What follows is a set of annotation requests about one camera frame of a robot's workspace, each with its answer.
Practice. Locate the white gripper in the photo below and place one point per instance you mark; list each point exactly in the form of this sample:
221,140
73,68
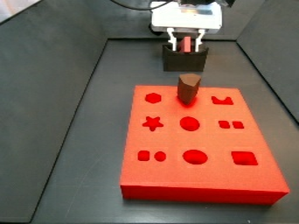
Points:
187,18

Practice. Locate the red shape-sorting board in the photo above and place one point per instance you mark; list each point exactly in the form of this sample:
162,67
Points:
199,152

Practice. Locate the red double-square block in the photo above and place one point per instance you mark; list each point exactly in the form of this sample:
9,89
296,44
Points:
185,45

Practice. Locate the black curved holder stand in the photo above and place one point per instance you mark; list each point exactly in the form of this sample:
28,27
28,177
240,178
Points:
183,61

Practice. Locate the dark brown rounded peg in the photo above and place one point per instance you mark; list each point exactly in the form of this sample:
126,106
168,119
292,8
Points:
188,87

